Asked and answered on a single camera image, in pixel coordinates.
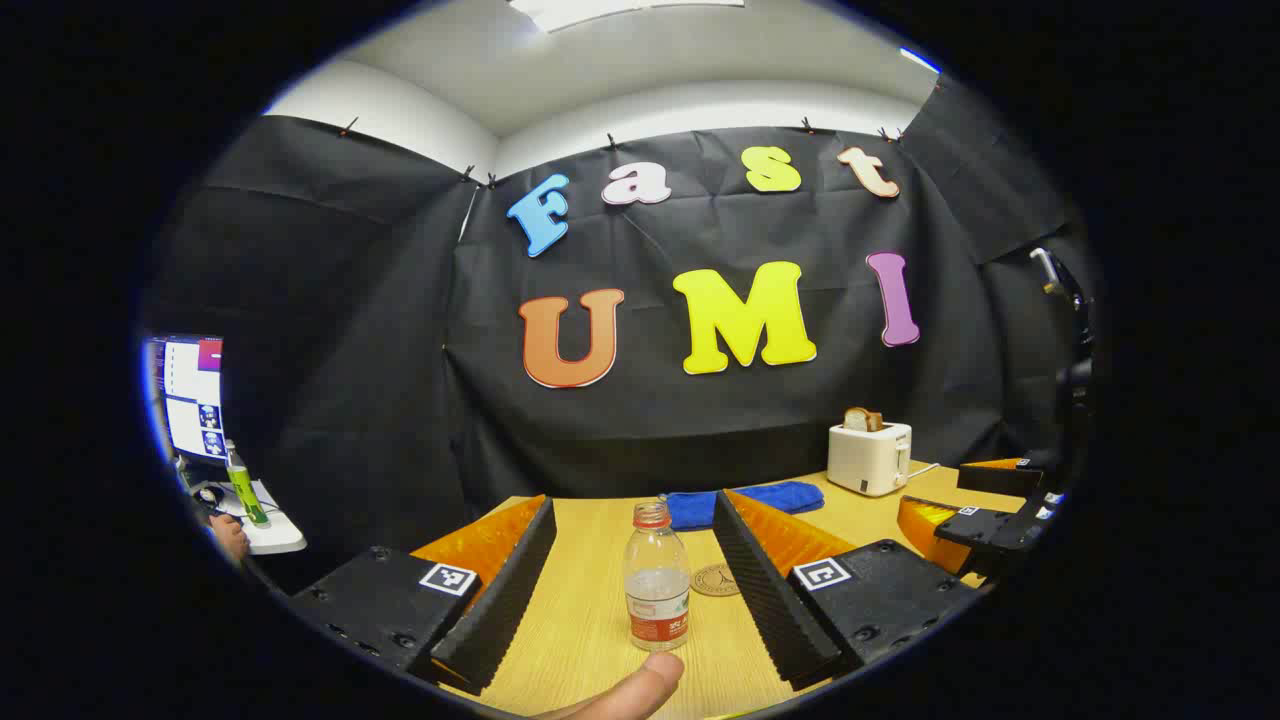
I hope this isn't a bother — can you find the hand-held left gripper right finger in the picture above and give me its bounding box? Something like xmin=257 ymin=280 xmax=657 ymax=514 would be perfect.
xmin=712 ymin=490 xmax=986 ymax=691

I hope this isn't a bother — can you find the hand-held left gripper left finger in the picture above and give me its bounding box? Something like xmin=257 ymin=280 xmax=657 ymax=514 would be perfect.
xmin=290 ymin=495 xmax=558 ymax=696

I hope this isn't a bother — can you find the clear plastic water bottle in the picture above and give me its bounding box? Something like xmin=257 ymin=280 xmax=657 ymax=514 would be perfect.
xmin=623 ymin=500 xmax=692 ymax=653

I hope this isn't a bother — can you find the green bottle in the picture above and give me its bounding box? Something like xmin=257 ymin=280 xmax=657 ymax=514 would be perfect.
xmin=224 ymin=440 xmax=269 ymax=526

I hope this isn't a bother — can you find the blue folded towel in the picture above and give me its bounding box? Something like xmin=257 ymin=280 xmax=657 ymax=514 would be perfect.
xmin=665 ymin=481 xmax=826 ymax=531

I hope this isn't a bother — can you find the white toaster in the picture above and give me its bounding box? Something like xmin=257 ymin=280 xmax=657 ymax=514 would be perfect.
xmin=828 ymin=420 xmax=913 ymax=498

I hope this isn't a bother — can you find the white side table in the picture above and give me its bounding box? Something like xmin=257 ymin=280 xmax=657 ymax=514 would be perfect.
xmin=180 ymin=470 xmax=308 ymax=556

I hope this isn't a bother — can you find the black backdrop cloth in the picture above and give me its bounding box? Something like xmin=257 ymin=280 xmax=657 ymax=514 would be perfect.
xmin=145 ymin=75 xmax=1096 ymax=591

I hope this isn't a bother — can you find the computer monitor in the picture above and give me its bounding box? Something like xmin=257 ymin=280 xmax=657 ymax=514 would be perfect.
xmin=148 ymin=335 xmax=227 ymax=463

